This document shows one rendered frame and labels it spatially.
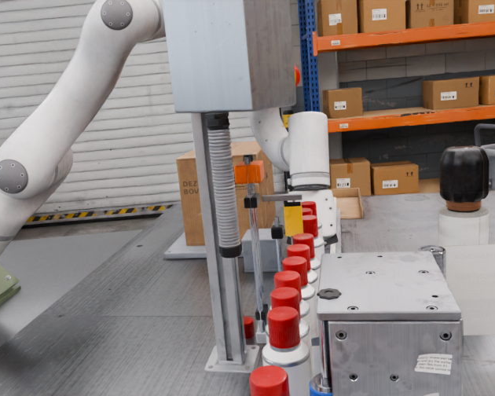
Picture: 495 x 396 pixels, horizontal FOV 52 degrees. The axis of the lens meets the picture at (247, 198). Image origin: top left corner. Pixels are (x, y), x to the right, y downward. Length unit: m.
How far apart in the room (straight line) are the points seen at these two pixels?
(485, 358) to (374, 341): 0.48
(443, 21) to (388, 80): 0.92
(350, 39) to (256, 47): 3.88
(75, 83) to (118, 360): 0.55
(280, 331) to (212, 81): 0.36
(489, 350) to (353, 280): 0.48
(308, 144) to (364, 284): 0.63
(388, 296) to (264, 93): 0.36
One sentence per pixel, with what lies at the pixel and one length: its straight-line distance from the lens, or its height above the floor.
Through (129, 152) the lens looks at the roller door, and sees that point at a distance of 5.34.
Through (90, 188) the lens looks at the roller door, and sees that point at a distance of 5.51.
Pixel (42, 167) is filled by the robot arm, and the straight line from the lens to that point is 1.12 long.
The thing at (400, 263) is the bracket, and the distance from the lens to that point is 0.51.
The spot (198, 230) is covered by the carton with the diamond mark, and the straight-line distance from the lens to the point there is 1.54.
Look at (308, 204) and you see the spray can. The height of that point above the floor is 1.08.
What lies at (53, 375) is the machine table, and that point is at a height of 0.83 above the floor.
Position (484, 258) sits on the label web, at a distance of 0.83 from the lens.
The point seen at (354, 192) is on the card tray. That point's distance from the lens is 2.06.
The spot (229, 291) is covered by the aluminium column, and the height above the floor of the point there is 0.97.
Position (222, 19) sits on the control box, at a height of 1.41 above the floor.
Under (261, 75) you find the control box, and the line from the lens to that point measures 0.69.
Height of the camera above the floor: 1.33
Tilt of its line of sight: 13 degrees down
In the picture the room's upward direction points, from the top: 5 degrees counter-clockwise
